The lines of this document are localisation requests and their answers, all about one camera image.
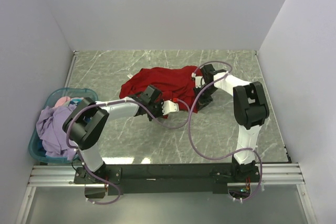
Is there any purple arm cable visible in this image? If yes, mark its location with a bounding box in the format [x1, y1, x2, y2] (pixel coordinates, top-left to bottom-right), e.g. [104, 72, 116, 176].
[65, 97, 198, 207]
[187, 61, 264, 204]

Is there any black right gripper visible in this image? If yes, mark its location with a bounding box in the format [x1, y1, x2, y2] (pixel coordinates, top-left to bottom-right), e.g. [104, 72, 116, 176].
[193, 84, 218, 111]

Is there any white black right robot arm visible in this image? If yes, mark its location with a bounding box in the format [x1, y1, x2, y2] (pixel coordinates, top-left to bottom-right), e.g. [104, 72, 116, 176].
[191, 63, 269, 182]

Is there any teal plastic laundry basket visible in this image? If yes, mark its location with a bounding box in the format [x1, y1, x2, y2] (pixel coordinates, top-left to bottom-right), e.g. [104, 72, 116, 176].
[28, 88, 98, 165]

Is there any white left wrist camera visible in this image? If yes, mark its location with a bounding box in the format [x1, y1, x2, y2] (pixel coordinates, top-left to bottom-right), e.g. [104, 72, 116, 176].
[162, 100, 179, 115]

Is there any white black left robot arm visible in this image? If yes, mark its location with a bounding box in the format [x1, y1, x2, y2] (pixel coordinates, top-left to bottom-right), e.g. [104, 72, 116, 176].
[62, 85, 163, 183]

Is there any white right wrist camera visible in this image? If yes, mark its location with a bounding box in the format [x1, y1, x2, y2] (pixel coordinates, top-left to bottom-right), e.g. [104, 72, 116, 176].
[191, 73, 205, 88]

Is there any red t-shirt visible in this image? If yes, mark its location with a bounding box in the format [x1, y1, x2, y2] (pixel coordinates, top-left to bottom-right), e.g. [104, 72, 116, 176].
[119, 66, 203, 111]

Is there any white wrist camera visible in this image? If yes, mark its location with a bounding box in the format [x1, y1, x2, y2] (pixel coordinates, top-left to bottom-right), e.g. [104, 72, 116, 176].
[162, 100, 179, 115]
[191, 73, 205, 88]

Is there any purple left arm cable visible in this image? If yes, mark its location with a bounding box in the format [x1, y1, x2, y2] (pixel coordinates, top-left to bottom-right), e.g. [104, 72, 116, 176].
[65, 97, 198, 207]

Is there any pink t-shirt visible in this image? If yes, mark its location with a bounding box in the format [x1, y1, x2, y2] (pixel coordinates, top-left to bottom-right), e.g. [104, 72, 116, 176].
[54, 96, 71, 108]

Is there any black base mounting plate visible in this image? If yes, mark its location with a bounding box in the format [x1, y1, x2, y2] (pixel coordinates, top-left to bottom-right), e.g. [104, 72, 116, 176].
[73, 163, 262, 196]

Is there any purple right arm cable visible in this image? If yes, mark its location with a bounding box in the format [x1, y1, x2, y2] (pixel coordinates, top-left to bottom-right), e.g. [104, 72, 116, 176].
[187, 61, 264, 204]

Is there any aluminium frame rail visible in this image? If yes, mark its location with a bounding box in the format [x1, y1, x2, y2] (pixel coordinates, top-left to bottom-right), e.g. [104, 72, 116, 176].
[27, 164, 305, 187]

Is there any lavender t-shirt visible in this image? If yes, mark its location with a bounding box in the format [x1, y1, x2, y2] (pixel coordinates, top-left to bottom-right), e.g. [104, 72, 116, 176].
[36, 104, 76, 161]

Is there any teal t-shirt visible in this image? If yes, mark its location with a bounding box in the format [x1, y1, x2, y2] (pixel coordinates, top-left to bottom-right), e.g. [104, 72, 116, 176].
[69, 98, 83, 106]

